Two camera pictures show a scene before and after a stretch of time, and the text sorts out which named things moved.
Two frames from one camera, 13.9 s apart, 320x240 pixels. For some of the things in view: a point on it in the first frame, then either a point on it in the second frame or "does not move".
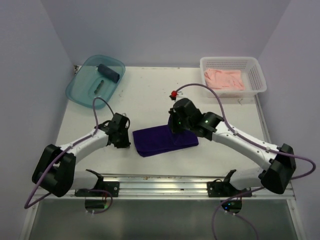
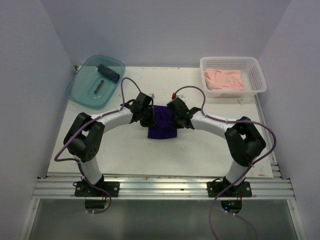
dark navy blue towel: [108, 73] does not move
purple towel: [150, 141] → [163, 127]
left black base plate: [102, 188] does not move
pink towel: [227, 79] does not move
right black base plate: [226, 189] does not move
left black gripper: [126, 142] → [150, 122]
